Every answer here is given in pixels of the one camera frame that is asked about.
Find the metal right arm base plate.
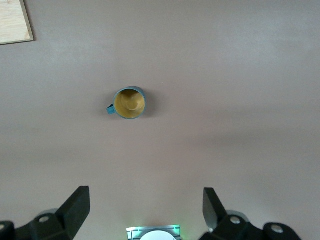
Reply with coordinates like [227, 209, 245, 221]
[126, 224, 181, 240]

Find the brown table mat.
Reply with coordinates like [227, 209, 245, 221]
[0, 0, 320, 240]

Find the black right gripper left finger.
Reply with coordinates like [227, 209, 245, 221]
[0, 186, 91, 240]

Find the wooden cutting board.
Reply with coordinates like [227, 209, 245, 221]
[0, 0, 35, 46]

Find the teal cup with yellow inside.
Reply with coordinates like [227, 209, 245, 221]
[106, 86, 147, 120]

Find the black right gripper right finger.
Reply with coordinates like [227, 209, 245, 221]
[199, 187, 302, 240]

